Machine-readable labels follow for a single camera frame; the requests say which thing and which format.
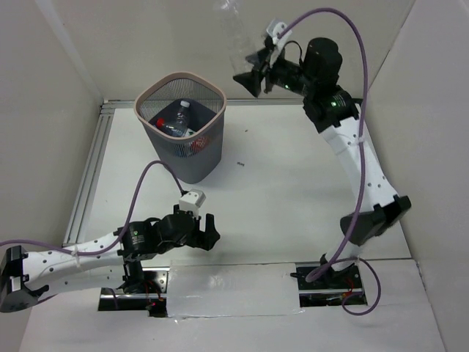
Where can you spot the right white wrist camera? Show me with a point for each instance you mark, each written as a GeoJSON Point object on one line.
{"type": "Point", "coordinates": [277, 35]}

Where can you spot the aluminium frame rail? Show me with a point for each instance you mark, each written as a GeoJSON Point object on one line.
{"type": "Point", "coordinates": [79, 218]}

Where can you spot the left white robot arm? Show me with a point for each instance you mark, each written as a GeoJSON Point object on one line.
{"type": "Point", "coordinates": [112, 261]}

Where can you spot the orange juice bottle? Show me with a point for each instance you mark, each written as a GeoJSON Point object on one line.
{"type": "Point", "coordinates": [200, 143]}

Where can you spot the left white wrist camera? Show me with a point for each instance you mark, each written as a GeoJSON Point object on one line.
{"type": "Point", "coordinates": [191, 202]}

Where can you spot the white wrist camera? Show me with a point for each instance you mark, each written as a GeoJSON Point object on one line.
{"type": "Point", "coordinates": [191, 202]}
{"type": "Point", "coordinates": [277, 35]}

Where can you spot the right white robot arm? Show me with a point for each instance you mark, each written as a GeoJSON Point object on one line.
{"type": "Point", "coordinates": [337, 118]}

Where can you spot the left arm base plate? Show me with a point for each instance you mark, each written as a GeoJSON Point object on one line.
{"type": "Point", "coordinates": [150, 296]}

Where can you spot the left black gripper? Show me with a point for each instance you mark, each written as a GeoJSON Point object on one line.
{"type": "Point", "coordinates": [199, 233]}

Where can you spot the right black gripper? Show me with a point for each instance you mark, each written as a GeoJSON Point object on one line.
{"type": "Point", "coordinates": [250, 81]}

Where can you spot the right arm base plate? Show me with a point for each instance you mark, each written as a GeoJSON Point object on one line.
{"type": "Point", "coordinates": [331, 288]}

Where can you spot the clear bottle red label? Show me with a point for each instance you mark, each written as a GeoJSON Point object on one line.
{"type": "Point", "coordinates": [165, 127]}

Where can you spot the grey mesh waste bin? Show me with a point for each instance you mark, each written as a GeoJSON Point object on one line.
{"type": "Point", "coordinates": [207, 108]}

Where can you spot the clear bottle green label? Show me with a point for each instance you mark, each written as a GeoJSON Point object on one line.
{"type": "Point", "coordinates": [180, 125]}

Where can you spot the clear unlabeled bottle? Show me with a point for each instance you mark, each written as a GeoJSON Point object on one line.
{"type": "Point", "coordinates": [242, 52]}

